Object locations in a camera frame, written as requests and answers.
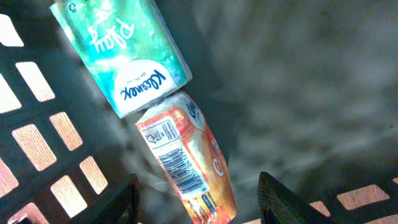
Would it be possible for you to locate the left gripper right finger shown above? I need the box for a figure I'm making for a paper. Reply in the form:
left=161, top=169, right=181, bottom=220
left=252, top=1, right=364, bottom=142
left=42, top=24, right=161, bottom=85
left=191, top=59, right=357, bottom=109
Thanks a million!
left=257, top=172, right=333, bottom=224

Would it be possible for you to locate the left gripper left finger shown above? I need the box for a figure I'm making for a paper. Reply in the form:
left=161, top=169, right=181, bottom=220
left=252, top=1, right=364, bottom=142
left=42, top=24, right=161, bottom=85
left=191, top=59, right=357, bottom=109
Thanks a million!
left=65, top=174, right=139, bottom=224

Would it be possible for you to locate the orange Kleenex tissue pack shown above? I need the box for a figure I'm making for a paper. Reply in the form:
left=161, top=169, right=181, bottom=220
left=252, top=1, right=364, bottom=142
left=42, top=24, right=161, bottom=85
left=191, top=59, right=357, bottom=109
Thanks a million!
left=136, top=91, right=237, bottom=223

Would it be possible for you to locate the green Kleenex tissue pack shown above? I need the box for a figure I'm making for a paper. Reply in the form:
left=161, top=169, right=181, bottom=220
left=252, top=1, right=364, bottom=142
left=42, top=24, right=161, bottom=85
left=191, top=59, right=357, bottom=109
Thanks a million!
left=50, top=0, right=192, bottom=118

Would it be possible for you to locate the grey plastic mesh basket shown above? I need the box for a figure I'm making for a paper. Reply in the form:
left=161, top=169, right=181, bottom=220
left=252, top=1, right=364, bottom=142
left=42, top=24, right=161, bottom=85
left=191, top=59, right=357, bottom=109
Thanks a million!
left=1, top=1, right=397, bottom=223

